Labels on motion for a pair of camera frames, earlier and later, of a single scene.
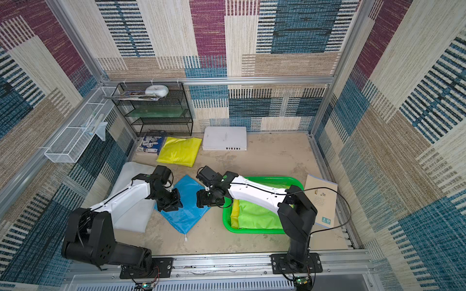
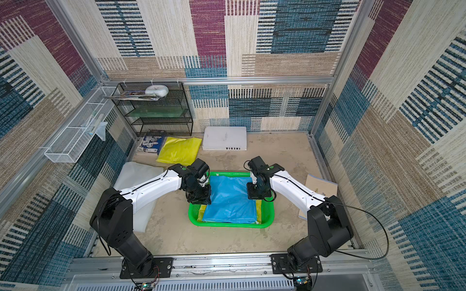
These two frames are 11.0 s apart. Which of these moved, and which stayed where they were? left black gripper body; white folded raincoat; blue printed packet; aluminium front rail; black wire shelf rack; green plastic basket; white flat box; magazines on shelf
Moved: left black gripper body; green plastic basket
Stayed: white flat box; magazines on shelf; blue printed packet; white folded raincoat; aluminium front rail; black wire shelf rack
